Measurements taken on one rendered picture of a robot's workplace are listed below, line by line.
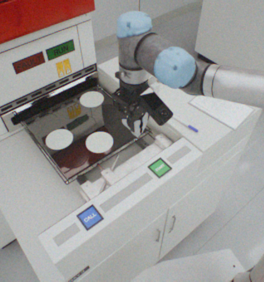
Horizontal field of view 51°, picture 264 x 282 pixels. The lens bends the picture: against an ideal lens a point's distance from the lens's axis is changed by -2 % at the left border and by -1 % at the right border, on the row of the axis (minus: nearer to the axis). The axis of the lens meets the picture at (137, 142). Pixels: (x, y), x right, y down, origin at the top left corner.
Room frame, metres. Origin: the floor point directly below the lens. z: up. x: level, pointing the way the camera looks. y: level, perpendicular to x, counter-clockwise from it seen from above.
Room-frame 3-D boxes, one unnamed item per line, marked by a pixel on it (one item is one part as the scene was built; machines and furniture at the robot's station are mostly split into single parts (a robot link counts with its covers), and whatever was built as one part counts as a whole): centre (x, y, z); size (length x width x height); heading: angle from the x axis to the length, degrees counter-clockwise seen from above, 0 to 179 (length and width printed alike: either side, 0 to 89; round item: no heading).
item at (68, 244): (0.41, 0.03, 0.89); 0.55 x 0.09 x 0.14; 129
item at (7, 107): (0.89, 0.35, 0.96); 0.44 x 0.01 x 0.02; 129
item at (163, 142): (0.65, -0.10, 0.89); 0.08 x 0.03 x 0.03; 39
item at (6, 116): (0.89, 0.35, 0.89); 0.44 x 0.02 x 0.10; 129
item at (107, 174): (0.49, 0.08, 0.89); 0.08 x 0.03 x 0.03; 39
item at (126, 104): (0.57, 0.01, 1.19); 0.09 x 0.08 x 0.12; 49
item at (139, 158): (0.54, 0.02, 0.87); 0.36 x 0.08 x 0.03; 129
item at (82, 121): (0.74, 0.21, 0.90); 0.34 x 0.34 x 0.01; 39
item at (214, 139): (0.91, -0.15, 0.89); 0.62 x 0.35 x 0.14; 39
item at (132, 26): (0.56, 0.00, 1.35); 0.09 x 0.08 x 0.11; 39
